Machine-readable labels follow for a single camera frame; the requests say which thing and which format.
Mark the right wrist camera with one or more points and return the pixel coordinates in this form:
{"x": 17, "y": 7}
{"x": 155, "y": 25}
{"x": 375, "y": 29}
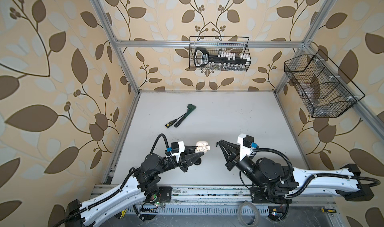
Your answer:
{"x": 247, "y": 146}

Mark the back wire basket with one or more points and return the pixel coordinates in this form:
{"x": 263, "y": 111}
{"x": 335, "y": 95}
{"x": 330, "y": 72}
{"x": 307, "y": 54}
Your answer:
{"x": 213, "y": 43}

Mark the black tool in basket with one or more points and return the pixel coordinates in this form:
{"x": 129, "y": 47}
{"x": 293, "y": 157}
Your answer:
{"x": 220, "y": 59}

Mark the black round charging case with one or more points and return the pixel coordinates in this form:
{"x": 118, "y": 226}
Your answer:
{"x": 198, "y": 161}

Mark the wire basket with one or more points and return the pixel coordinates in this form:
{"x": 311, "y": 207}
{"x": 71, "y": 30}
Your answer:
{"x": 326, "y": 90}
{"x": 213, "y": 43}

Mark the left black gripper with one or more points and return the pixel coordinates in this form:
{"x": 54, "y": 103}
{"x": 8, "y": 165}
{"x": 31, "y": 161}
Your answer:
{"x": 185, "y": 161}

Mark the small yellow screwdriver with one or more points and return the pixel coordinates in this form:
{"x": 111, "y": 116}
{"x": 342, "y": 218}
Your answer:
{"x": 324, "y": 210}

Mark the right wire basket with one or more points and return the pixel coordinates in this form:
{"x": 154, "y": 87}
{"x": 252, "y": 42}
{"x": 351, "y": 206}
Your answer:
{"x": 326, "y": 90}

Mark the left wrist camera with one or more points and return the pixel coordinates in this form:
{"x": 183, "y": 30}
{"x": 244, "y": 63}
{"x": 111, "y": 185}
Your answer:
{"x": 175, "y": 150}

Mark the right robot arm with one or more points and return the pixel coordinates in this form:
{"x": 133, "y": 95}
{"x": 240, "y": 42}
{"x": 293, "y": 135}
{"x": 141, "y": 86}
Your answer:
{"x": 275, "y": 180}

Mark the cream earbud charging case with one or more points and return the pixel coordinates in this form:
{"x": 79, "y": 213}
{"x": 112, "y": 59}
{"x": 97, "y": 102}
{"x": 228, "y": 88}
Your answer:
{"x": 202, "y": 147}

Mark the black yellow screwdriver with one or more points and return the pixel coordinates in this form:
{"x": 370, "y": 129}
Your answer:
{"x": 171, "y": 123}

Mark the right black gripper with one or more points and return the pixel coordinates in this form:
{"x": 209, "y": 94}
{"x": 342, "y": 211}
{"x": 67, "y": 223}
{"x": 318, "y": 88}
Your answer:
{"x": 234, "y": 157}

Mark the green pipe wrench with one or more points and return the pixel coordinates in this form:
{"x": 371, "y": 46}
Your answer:
{"x": 190, "y": 108}

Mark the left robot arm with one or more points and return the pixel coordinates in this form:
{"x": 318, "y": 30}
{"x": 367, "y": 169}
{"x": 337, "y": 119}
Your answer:
{"x": 139, "y": 186}

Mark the white tape roll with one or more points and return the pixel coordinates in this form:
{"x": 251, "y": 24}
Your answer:
{"x": 248, "y": 215}

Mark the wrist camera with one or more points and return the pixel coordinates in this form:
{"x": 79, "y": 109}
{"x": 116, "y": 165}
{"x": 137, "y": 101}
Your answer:
{"x": 247, "y": 146}
{"x": 175, "y": 150}

